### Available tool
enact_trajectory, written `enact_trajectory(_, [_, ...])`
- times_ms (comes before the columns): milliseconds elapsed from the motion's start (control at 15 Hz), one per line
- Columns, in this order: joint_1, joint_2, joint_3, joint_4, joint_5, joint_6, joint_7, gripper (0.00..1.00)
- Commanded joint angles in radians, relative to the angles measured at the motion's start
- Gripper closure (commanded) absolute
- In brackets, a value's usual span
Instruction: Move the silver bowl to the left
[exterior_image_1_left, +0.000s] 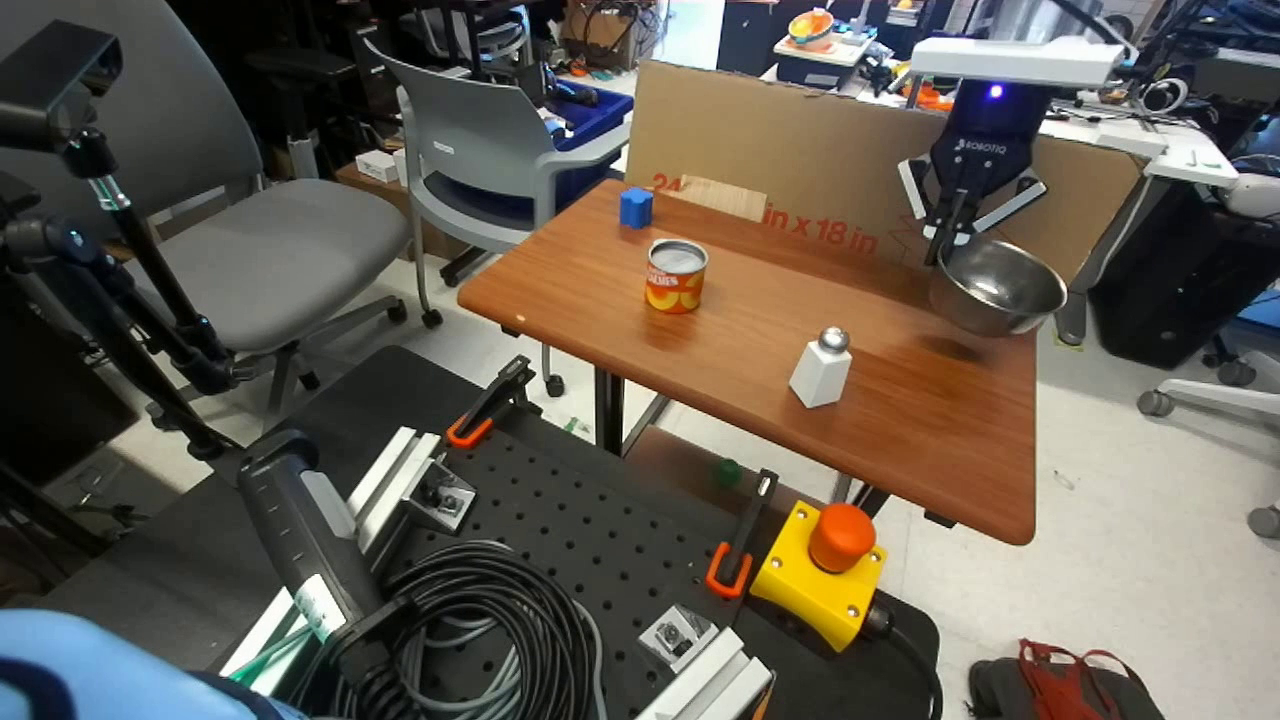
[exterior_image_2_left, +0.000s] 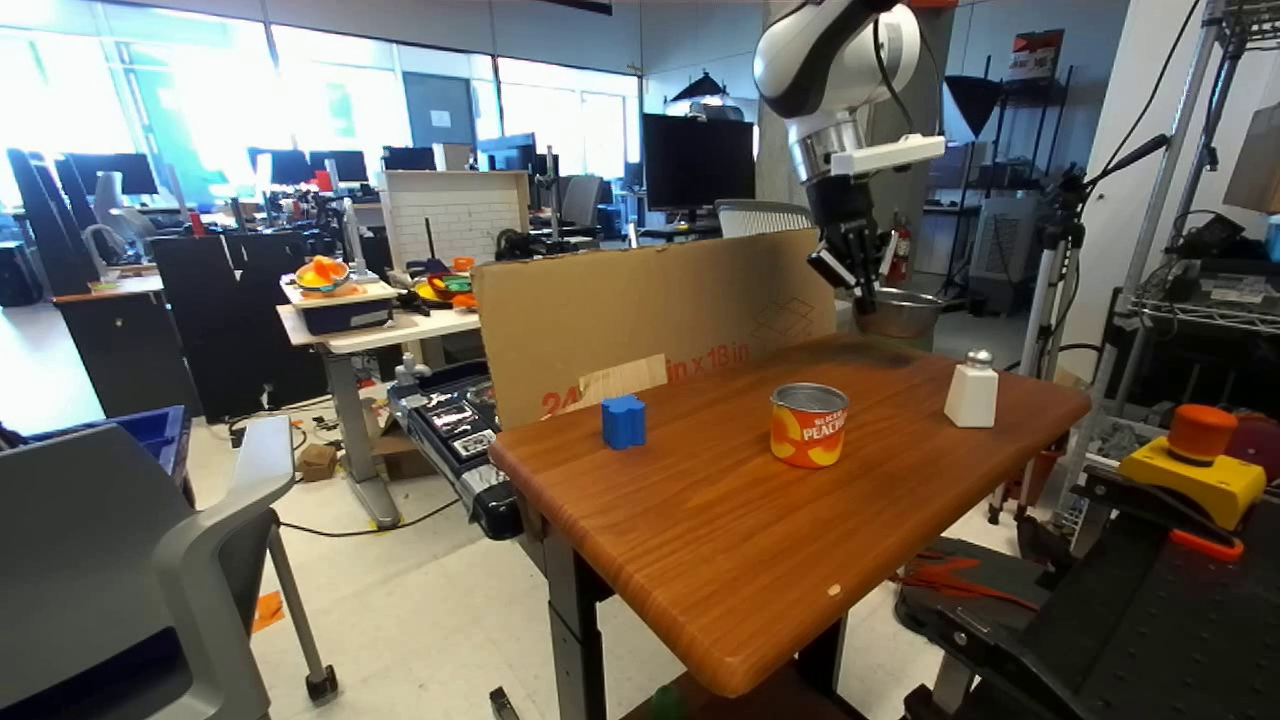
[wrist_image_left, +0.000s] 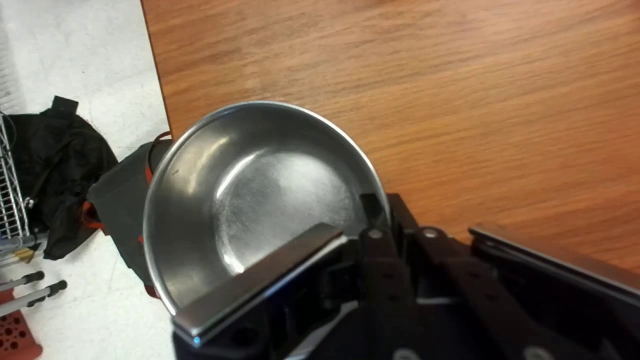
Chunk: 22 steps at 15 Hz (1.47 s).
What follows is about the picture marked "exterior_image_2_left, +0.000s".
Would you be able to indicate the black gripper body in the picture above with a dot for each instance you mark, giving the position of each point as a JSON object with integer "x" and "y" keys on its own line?
{"x": 845, "y": 220}

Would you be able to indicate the silver metal bowl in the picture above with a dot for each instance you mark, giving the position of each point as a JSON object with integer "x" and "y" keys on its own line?
{"x": 910, "y": 320}

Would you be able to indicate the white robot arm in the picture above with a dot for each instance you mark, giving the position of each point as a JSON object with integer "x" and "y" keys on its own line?
{"x": 833, "y": 63}

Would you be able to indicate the white salt shaker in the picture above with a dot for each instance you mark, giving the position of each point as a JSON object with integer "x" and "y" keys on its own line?
{"x": 974, "y": 393}

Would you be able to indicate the orange and yellow tin can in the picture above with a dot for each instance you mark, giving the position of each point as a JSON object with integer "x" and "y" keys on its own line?
{"x": 809, "y": 426}

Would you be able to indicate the large black monitor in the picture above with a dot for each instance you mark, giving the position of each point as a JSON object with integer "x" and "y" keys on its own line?
{"x": 696, "y": 160}

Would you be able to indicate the black cone shade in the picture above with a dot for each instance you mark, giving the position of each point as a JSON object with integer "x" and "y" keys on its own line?
{"x": 982, "y": 96}

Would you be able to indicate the black pendant lamp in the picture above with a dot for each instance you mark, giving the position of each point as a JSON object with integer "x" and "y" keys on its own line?
{"x": 702, "y": 89}

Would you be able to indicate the brown cardboard sheet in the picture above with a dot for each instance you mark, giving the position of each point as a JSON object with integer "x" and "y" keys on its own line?
{"x": 643, "y": 312}

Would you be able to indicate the red sign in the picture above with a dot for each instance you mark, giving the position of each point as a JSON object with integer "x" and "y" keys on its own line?
{"x": 1037, "y": 54}

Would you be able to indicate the blue cube block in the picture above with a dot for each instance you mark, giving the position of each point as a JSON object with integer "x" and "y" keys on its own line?
{"x": 623, "y": 421}

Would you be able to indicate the metal shelf rack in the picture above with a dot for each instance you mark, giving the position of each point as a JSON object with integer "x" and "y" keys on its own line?
{"x": 1201, "y": 293}

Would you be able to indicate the yellow emergency stop button box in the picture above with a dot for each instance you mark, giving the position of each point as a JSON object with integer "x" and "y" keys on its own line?
{"x": 1194, "y": 470}

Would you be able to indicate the white pegboard panel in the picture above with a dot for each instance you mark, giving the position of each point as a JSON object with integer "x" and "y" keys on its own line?
{"x": 453, "y": 214}

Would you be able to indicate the colourful toy fruit pile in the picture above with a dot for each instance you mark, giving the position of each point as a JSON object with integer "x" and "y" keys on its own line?
{"x": 444, "y": 286}

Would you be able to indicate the grey and black device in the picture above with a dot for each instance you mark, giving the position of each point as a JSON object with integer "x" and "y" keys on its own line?
{"x": 462, "y": 440}

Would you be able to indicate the black equipment cart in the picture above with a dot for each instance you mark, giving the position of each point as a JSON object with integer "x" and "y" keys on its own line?
{"x": 1134, "y": 645}

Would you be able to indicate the black computer monitor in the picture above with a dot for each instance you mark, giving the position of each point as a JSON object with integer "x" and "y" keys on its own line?
{"x": 281, "y": 165}
{"x": 342, "y": 165}
{"x": 113, "y": 175}

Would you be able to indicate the white desk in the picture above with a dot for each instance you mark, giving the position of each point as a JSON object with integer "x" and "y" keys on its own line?
{"x": 348, "y": 346}

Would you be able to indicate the black bin with toys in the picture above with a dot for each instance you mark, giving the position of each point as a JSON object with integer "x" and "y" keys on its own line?
{"x": 342, "y": 305}

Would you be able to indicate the small cardboard box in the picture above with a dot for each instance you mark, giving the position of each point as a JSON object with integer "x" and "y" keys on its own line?
{"x": 319, "y": 462}

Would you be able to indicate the black office chair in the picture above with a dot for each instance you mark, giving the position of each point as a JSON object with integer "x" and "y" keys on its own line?
{"x": 221, "y": 320}

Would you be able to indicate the orange floor tape piece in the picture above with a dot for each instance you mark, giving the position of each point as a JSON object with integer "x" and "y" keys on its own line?
{"x": 264, "y": 612}

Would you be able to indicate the blue storage bin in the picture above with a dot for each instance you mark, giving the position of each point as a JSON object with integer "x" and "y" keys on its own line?
{"x": 152, "y": 433}

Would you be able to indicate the dark wooden desk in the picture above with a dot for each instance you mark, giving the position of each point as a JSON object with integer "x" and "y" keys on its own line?
{"x": 113, "y": 333}

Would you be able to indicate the grey office chair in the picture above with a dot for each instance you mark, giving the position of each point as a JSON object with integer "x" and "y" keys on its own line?
{"x": 106, "y": 572}

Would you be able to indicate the white camera tripod stand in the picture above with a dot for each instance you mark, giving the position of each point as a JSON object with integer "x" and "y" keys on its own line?
{"x": 1049, "y": 305}

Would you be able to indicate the black table leg frame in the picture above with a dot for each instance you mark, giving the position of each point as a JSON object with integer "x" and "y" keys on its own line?
{"x": 572, "y": 626}

